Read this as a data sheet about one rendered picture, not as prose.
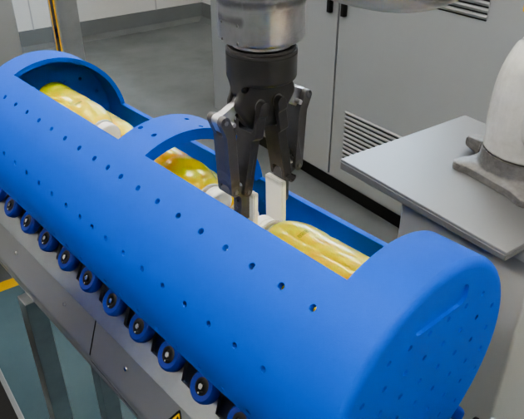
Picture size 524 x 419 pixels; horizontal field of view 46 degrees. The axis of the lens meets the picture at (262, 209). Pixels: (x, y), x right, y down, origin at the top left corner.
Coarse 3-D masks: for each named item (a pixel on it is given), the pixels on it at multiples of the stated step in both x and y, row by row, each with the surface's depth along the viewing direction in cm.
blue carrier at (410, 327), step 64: (64, 64) 114; (0, 128) 99; (64, 128) 88; (192, 128) 82; (64, 192) 84; (128, 192) 76; (192, 192) 70; (256, 192) 96; (128, 256) 74; (192, 256) 66; (256, 256) 62; (384, 256) 57; (448, 256) 57; (192, 320) 66; (256, 320) 59; (320, 320) 55; (384, 320) 52; (448, 320) 60; (256, 384) 60; (320, 384) 54; (384, 384) 55; (448, 384) 67
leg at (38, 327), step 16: (32, 304) 144; (32, 320) 146; (48, 320) 149; (32, 336) 148; (48, 336) 151; (32, 352) 155; (48, 352) 153; (48, 368) 155; (48, 384) 157; (64, 384) 161; (48, 400) 161; (64, 400) 163; (64, 416) 166
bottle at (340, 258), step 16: (272, 224) 73; (288, 224) 70; (304, 224) 70; (288, 240) 68; (304, 240) 67; (320, 240) 67; (336, 240) 67; (320, 256) 65; (336, 256) 65; (352, 256) 64; (336, 272) 63; (352, 272) 63
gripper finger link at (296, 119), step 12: (300, 96) 69; (288, 108) 71; (300, 108) 69; (288, 120) 71; (300, 120) 70; (288, 132) 72; (300, 132) 71; (288, 144) 73; (300, 144) 72; (300, 156) 73
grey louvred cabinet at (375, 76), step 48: (480, 0) 209; (336, 48) 277; (384, 48) 252; (432, 48) 233; (480, 48) 216; (336, 96) 286; (384, 96) 261; (432, 96) 240; (480, 96) 222; (336, 144) 297
